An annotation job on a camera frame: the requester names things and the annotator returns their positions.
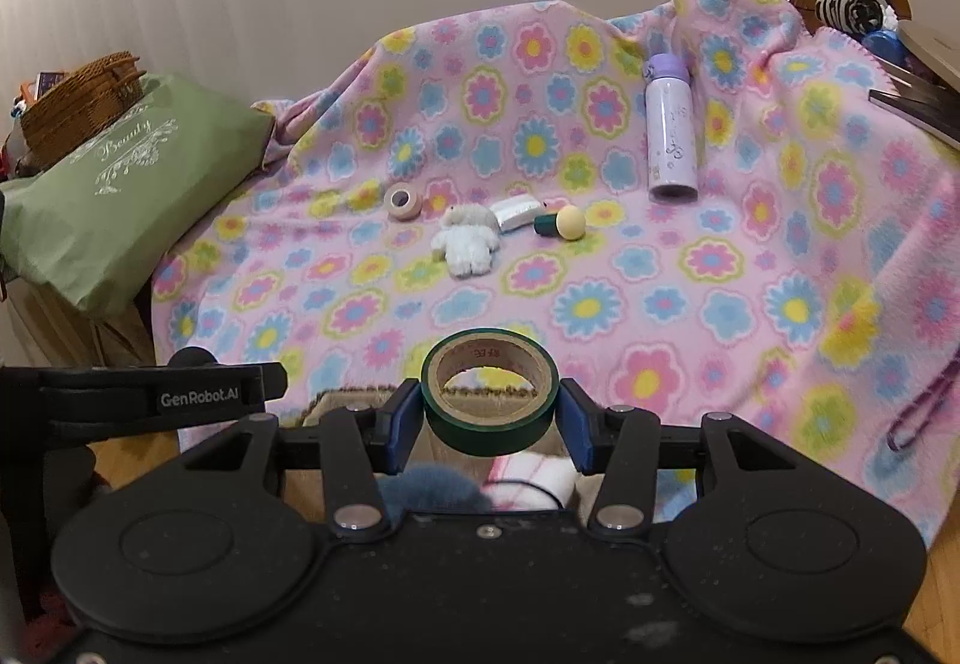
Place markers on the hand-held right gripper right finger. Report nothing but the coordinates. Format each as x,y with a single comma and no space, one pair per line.
579,424

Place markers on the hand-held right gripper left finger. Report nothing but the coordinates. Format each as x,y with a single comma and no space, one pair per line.
405,424

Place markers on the woven basket with fabric lining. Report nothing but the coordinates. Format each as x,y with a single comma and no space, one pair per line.
352,401

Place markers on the pink and white striped cloth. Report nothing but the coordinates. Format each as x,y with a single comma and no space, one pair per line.
555,484

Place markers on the blue fluffy pouch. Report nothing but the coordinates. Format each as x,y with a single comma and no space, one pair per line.
435,488

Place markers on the green tape roll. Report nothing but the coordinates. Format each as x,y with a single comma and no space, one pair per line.
487,431

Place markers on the white plush toy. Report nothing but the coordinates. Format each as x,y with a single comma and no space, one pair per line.
465,244

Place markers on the white packet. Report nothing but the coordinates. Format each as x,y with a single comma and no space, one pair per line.
517,214

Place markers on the beige tape roll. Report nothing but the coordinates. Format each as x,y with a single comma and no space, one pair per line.
391,203

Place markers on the beige cabinet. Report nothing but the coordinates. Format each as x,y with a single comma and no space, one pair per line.
67,326

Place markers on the floral fleece blanket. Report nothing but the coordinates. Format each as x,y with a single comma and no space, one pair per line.
600,304

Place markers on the green cloth bag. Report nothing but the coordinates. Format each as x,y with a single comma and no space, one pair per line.
127,184

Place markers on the brown wicker basket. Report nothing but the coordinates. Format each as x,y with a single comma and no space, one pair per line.
82,102

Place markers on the purple and white bottle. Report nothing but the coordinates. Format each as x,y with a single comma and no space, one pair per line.
671,132

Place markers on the purple box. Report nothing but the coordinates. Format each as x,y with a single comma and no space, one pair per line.
51,82

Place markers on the blue round object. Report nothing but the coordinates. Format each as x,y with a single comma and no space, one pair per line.
881,45

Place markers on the zebra striped object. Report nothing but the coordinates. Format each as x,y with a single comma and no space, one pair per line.
847,10

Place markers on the grey book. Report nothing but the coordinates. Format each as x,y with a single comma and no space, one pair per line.
934,53

